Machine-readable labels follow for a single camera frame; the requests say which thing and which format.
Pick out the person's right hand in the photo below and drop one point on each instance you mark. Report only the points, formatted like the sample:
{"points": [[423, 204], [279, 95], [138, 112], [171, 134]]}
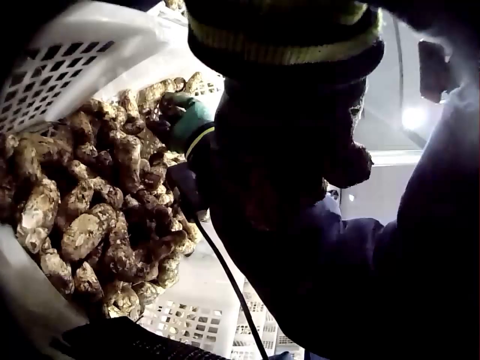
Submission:
{"points": [[187, 120]]}

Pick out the person's left hand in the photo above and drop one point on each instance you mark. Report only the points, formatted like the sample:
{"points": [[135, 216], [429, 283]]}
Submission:
{"points": [[285, 93]]}

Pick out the person's right fingers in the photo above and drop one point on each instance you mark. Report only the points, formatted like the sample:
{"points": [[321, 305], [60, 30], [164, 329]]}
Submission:
{"points": [[174, 107]]}

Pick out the black wrist band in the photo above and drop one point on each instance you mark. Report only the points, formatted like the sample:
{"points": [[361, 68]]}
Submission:
{"points": [[187, 187]]}

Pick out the white plastic mesh basket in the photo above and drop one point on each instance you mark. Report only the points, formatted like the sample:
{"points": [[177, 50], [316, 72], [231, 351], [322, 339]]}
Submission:
{"points": [[90, 52]]}

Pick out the pile of oysters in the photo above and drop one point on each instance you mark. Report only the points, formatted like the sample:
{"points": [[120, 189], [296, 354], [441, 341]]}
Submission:
{"points": [[93, 195]]}

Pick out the bright ceiling lamp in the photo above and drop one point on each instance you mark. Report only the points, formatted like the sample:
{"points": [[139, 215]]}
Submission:
{"points": [[413, 118]]}

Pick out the person's body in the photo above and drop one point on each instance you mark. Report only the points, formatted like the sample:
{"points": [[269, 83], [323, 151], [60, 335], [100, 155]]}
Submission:
{"points": [[431, 232]]}

